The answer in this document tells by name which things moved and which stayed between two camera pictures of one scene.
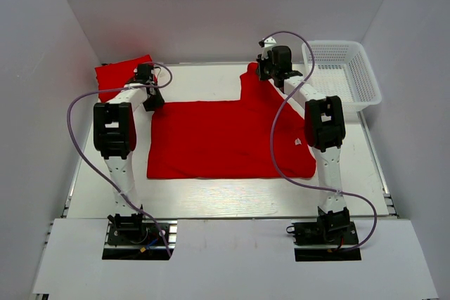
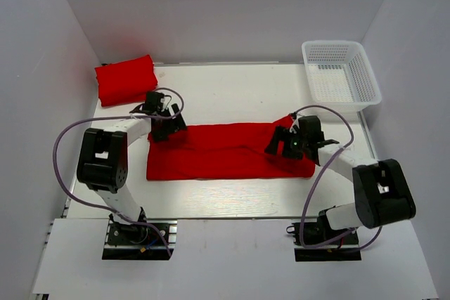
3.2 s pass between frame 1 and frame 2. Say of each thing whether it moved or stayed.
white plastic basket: stayed
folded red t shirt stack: stayed
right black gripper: moved
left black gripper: moved
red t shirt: moved
